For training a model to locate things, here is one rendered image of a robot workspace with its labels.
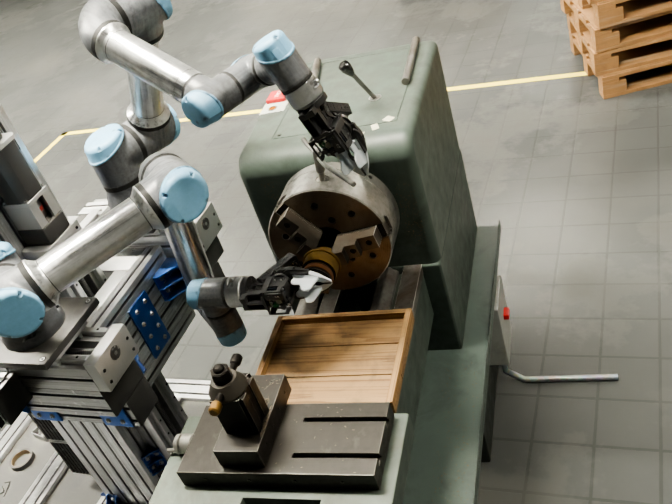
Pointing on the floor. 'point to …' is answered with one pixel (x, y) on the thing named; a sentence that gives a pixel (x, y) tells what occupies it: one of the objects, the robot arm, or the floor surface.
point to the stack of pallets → (621, 41)
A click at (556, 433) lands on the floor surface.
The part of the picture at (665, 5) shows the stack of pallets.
